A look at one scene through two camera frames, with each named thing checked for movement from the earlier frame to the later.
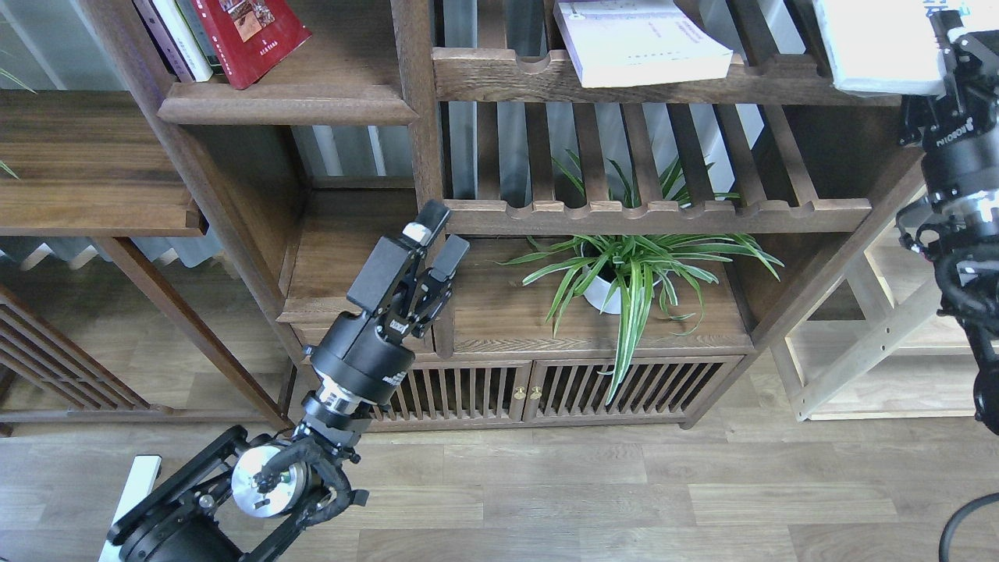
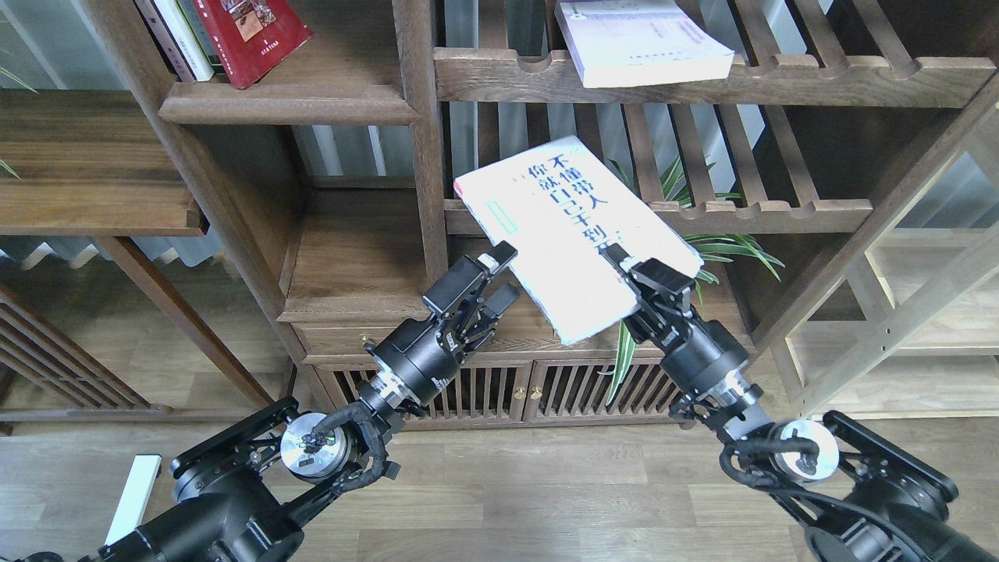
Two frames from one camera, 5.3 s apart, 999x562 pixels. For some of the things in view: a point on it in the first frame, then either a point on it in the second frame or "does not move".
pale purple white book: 618,43 does not move
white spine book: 184,40 does not move
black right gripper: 958,129 to 698,354
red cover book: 252,37 does not move
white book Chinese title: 883,47 to 556,209
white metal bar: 140,485 does not move
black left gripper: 368,353 to 425,356
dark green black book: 190,11 does not move
